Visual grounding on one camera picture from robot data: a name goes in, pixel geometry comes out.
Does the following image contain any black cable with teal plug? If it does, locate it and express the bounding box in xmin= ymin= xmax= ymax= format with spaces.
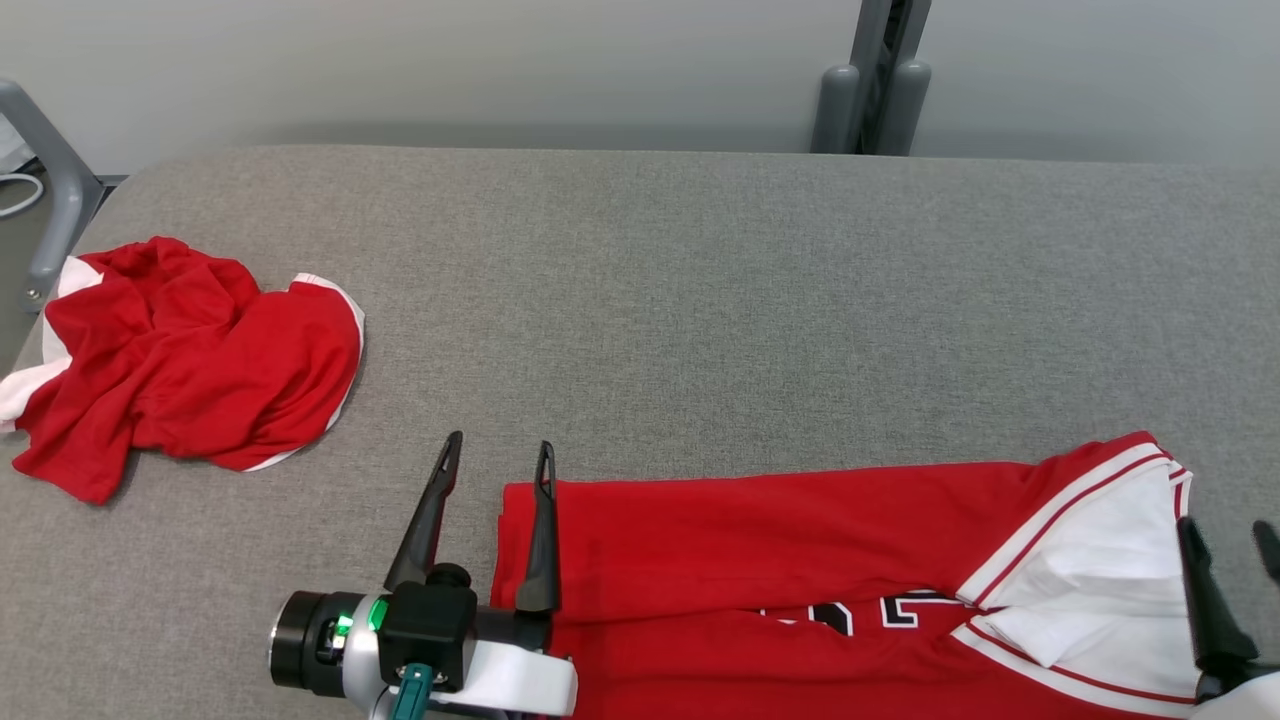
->
xmin=388 ymin=662 xmax=437 ymax=720

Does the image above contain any thin white cable loop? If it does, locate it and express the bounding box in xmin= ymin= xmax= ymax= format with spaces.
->
xmin=0 ymin=172 xmax=47 ymax=219

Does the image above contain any grey metal tube frame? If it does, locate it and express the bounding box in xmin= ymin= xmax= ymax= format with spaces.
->
xmin=0 ymin=78 xmax=107 ymax=313

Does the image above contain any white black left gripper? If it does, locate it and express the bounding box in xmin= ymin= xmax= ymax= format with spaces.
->
xmin=268 ymin=431 xmax=580 ymax=720

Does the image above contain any crumpled red white garment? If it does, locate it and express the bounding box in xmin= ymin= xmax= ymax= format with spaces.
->
xmin=0 ymin=236 xmax=366 ymax=506

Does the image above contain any grey partition post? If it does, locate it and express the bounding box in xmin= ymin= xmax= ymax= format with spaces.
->
xmin=810 ymin=0 xmax=933 ymax=156

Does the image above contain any red white lettered jersey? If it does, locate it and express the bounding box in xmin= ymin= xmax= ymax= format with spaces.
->
xmin=490 ymin=430 xmax=1201 ymax=720

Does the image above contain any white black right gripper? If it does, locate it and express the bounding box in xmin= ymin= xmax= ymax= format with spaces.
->
xmin=1176 ymin=516 xmax=1280 ymax=720

